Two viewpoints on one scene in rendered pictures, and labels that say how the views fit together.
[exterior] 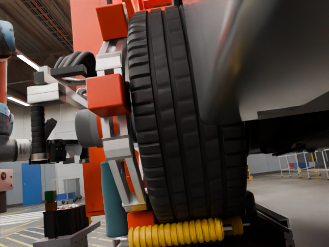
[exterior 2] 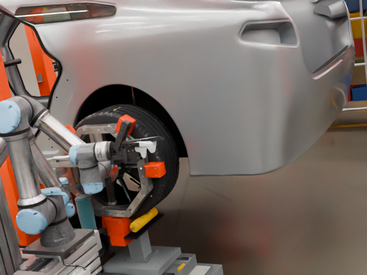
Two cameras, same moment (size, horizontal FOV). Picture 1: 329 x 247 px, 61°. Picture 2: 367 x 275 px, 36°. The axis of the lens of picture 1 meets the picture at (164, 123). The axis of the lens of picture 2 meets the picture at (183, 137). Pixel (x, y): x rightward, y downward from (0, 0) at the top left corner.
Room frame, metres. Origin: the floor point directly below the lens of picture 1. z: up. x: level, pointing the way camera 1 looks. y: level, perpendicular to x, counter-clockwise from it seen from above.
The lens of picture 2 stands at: (-0.83, 2.72, 1.72)
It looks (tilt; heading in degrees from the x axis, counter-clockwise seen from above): 14 degrees down; 295
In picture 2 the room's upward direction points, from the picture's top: 10 degrees counter-clockwise
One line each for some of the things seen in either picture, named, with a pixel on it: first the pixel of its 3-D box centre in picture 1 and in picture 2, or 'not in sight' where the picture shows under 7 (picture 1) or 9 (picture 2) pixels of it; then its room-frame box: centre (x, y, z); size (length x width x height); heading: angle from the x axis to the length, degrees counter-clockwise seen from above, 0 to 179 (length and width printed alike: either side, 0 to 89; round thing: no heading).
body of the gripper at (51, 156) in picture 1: (47, 151); not in sight; (1.00, 0.43, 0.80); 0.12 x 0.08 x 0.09; 132
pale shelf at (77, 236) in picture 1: (71, 233); not in sight; (1.48, 0.54, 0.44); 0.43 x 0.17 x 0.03; 177
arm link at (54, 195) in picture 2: not in sight; (48, 203); (0.68, 0.92, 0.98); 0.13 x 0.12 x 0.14; 102
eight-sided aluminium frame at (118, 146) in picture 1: (133, 121); (106, 171); (0.91, 0.10, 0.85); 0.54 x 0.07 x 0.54; 177
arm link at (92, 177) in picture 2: not in sight; (92, 177); (0.40, 0.97, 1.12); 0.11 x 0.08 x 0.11; 102
